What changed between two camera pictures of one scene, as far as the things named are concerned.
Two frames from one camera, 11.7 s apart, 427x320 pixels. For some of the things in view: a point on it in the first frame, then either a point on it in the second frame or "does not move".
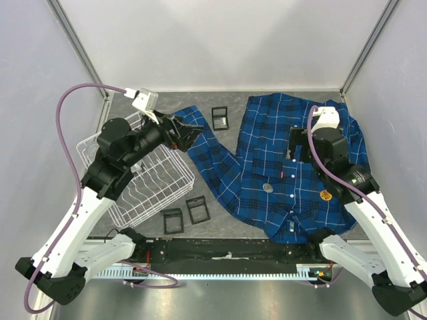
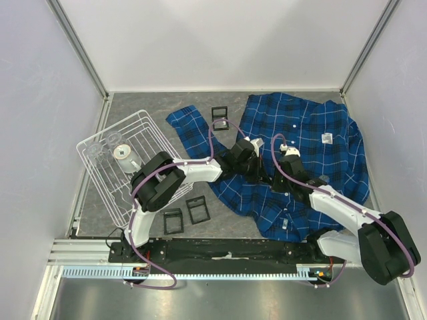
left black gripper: [185, 134] to [259, 175]
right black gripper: [299, 136] to [275, 185]
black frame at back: [220, 118] does not move
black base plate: [227, 249] does not move
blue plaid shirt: [278, 187] does not move
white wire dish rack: [163, 179] does not move
